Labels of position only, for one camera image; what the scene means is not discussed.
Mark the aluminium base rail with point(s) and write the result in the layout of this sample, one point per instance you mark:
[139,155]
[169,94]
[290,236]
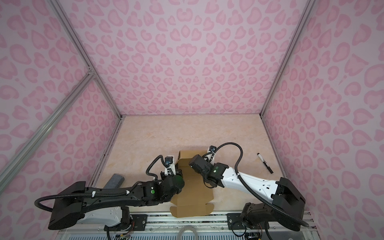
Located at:
[217,226]

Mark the aluminium frame post right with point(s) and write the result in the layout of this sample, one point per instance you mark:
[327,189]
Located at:
[293,43]

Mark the diagonal aluminium frame bar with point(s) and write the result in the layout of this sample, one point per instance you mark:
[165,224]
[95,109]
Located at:
[19,160]

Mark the brown cardboard paper box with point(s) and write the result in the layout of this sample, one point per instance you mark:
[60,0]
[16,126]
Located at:
[195,198]

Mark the black marker pen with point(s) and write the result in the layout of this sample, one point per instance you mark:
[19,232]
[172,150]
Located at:
[265,163]

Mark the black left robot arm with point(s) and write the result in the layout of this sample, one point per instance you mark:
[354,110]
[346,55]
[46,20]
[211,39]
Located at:
[74,202]

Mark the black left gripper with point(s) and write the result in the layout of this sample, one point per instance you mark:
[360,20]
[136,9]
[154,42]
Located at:
[179,172]

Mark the grey whiteboard eraser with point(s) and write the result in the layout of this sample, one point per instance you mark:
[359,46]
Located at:
[114,182]

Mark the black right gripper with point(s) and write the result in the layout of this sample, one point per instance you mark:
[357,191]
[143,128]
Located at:
[196,171]

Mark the aluminium frame post left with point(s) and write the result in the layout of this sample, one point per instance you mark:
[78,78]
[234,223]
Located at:
[79,46]

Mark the aluminium frame post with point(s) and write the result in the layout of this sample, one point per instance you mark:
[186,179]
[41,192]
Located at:
[79,46]
[293,43]

